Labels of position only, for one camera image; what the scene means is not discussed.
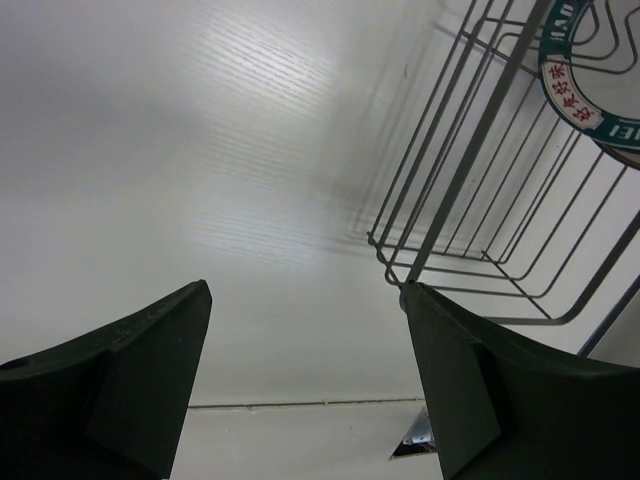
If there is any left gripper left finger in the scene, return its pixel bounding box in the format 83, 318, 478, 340
1, 280, 212, 479

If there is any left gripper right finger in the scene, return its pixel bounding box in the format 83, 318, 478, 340
402, 282, 639, 479

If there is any blue rimmed plate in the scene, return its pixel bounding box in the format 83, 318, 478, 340
538, 0, 639, 169

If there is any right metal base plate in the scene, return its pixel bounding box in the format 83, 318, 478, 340
390, 408, 437, 460

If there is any black wire dish rack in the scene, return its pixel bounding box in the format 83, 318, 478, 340
368, 1, 639, 326

